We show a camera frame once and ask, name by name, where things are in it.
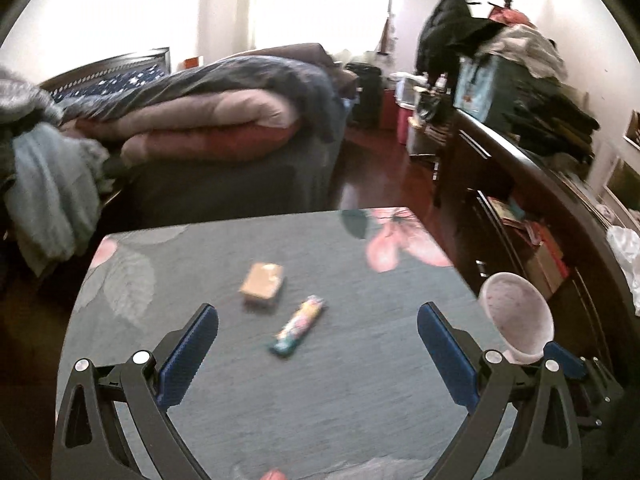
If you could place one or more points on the dark wooden cabinet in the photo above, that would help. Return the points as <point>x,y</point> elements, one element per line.
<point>525,160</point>

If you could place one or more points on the white curtain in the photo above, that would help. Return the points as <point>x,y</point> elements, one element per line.
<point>320,5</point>

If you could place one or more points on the white plastic bag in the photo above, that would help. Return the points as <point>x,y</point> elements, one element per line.
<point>627,260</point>

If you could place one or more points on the navy star print sheet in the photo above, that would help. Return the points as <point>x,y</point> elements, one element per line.
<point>110,80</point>

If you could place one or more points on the grey knit garment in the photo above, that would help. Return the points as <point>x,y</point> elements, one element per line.
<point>20,95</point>

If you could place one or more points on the hanging dark coats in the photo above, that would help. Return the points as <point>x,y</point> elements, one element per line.
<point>440,30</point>

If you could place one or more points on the black suitcase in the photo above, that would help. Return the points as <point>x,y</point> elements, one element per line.
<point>365,90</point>

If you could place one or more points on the pink red folded quilt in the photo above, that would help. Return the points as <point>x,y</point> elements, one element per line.
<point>210,120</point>

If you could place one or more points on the row of books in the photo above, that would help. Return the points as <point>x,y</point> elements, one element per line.
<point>535,240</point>

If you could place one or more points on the colourful candy bar wrapper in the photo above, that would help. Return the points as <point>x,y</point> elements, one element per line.
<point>297,327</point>

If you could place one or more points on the clear storage box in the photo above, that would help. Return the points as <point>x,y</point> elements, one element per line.
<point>407,90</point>

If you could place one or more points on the grey floral tablecloth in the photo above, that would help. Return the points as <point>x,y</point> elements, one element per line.
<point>325,400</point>

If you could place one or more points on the small beige box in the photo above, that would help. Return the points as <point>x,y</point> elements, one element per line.
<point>262,282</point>

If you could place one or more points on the blue grey duvet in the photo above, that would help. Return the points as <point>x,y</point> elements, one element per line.
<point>240,72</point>

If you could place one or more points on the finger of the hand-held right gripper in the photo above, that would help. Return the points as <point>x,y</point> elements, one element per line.
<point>567,362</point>

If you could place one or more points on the pink floral plastic bin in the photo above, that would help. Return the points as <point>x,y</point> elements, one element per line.
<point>517,315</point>

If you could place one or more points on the dark wooden headboard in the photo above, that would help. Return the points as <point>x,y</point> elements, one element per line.
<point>100,61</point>

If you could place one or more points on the framed picture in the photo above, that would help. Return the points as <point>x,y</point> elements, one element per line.
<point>634,130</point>
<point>622,187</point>

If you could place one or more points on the stack of dark folded clothes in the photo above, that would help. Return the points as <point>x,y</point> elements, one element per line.
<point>550,120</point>

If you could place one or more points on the dark grey bed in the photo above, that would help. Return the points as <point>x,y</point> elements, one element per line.
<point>225,185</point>

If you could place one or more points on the red storage box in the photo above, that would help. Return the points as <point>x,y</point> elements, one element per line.
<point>405,125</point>
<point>390,107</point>

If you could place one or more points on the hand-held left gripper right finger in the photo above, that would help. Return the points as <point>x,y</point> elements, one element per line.
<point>445,355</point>

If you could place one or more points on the pile of white clothes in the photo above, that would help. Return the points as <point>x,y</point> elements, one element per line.
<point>530,45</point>

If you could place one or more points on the black handbag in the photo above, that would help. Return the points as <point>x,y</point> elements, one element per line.
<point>432,105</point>

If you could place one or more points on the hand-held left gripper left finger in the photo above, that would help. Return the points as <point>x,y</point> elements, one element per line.
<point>187,355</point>

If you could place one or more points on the light blue garment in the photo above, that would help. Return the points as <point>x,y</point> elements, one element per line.
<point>50,185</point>

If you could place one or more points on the teal printed bag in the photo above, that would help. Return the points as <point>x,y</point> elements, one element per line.
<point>475,85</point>

